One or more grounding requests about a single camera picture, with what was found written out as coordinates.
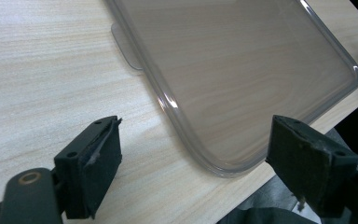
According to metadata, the clear grey plastic tray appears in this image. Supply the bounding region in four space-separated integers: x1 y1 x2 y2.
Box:
104 0 358 179

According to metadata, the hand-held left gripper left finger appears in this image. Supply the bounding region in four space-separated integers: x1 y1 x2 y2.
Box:
53 115 123 220

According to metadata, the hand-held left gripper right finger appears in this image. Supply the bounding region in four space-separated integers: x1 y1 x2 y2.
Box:
265 114 358 218

